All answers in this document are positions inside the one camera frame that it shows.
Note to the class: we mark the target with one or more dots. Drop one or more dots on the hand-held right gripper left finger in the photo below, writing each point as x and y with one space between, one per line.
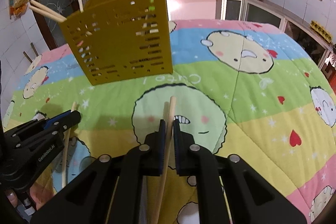
162 150

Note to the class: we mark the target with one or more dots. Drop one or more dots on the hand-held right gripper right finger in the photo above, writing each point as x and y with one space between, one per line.
177 150

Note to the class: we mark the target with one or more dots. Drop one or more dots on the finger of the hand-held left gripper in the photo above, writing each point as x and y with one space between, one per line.
51 123
71 119

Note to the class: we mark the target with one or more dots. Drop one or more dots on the yellow perforated utensil holder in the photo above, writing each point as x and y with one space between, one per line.
118 43

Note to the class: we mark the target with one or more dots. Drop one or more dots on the person's left hand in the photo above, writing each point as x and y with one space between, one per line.
39 193

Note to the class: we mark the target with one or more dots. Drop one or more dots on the wooden stick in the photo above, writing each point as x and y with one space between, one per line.
27 56
35 49

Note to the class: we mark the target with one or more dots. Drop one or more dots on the cartoon printed blanket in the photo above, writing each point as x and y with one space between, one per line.
249 108

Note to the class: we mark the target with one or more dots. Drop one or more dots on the hanging plastic bag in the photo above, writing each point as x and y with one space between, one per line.
21 5

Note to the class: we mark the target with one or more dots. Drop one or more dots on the hanging green yellow packet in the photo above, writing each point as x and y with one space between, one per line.
11 7

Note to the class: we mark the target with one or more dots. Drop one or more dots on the yellow egg carton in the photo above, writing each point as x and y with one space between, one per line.
320 31

